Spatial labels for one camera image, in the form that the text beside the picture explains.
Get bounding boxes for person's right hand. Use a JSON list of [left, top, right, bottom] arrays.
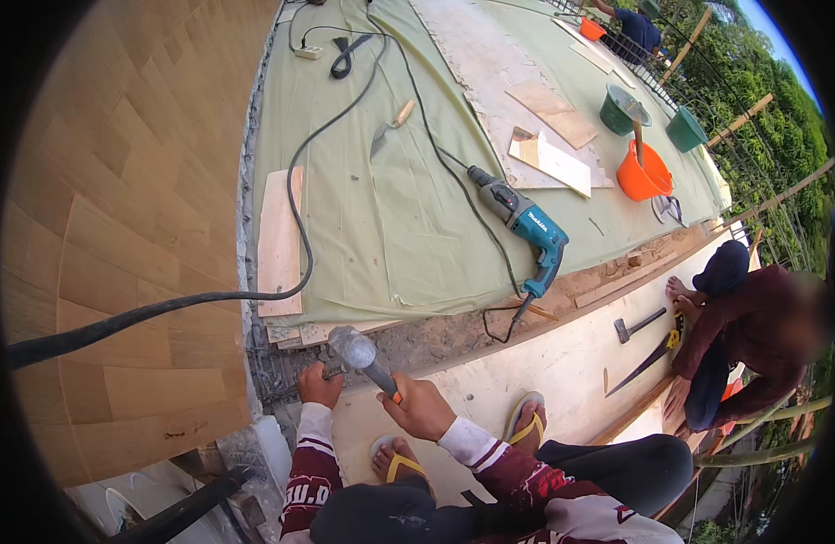
[[377, 372, 458, 443]]

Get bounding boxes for person's left hand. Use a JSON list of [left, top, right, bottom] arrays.
[[296, 361, 345, 410]]

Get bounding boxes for steel club hammer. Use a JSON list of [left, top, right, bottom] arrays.
[[328, 325, 403, 405]]

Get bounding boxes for large pale plywood board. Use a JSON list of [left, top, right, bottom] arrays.
[[328, 230, 733, 508]]

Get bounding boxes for long plywood strip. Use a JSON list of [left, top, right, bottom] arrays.
[[257, 166, 305, 319]]

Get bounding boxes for pale green tarp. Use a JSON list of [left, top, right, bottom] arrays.
[[253, 0, 733, 329]]

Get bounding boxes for black metal bar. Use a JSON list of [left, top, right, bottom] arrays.
[[110, 465, 257, 544]]

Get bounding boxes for teal rotary hammer drill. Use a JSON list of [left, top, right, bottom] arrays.
[[466, 165, 570, 299]]

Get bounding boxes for person's body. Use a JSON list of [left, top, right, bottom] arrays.
[[472, 491, 687, 544]]

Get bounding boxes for person's legs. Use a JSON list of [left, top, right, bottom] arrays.
[[309, 391, 694, 544]]

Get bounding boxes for black hammer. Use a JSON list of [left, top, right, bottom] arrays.
[[613, 306, 669, 345]]

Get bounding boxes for wooden lath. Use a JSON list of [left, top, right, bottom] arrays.
[[573, 252, 678, 310]]

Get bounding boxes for white board piece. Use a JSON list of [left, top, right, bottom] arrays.
[[508, 127, 593, 199]]

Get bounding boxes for orange bucket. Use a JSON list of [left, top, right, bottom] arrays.
[[616, 139, 675, 204]]

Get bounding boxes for brown plywood piece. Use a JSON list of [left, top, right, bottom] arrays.
[[505, 82, 599, 151]]

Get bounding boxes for white dusty board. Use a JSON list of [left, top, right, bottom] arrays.
[[409, 0, 616, 190]]

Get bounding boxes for dark green bucket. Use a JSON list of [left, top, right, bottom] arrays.
[[599, 83, 653, 137]]

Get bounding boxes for white plank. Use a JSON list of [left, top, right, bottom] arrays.
[[551, 17, 617, 76]]

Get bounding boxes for bamboo pole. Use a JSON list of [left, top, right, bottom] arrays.
[[706, 93, 776, 149], [719, 157, 835, 233], [658, 6, 714, 87]]

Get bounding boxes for thick black cable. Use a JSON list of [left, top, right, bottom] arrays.
[[8, 33, 389, 371]]

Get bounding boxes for yellow handled hand saw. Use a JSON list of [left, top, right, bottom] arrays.
[[604, 312, 685, 399]]

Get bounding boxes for wooden handled trowel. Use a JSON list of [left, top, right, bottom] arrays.
[[369, 100, 416, 161]]

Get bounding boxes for thin black drill cord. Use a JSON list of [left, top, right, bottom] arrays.
[[287, 2, 535, 345]]

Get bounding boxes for black coiled strap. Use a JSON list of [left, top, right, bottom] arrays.
[[330, 34, 375, 81]]

